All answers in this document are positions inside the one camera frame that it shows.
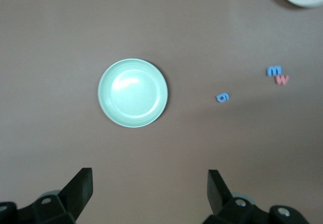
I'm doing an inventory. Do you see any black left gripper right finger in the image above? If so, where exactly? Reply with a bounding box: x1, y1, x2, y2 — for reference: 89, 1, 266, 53
201, 169, 310, 224

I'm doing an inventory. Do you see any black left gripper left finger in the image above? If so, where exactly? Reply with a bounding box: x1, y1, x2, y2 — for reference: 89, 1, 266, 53
0, 167, 93, 224

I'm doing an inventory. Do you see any light blue foam letter g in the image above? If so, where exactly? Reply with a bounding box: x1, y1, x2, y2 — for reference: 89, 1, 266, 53
216, 92, 231, 104

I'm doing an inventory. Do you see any pink foam letter w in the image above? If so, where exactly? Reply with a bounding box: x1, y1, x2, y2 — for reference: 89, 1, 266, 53
275, 74, 290, 86

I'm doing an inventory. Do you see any light blue foam letter m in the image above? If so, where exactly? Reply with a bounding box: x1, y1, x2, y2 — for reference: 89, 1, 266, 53
266, 65, 283, 77

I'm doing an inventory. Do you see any pale green round plate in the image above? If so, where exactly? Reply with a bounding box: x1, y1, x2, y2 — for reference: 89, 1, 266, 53
97, 58, 169, 129

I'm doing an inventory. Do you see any brown table cover sheet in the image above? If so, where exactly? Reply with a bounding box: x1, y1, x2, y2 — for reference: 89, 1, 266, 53
0, 0, 323, 224

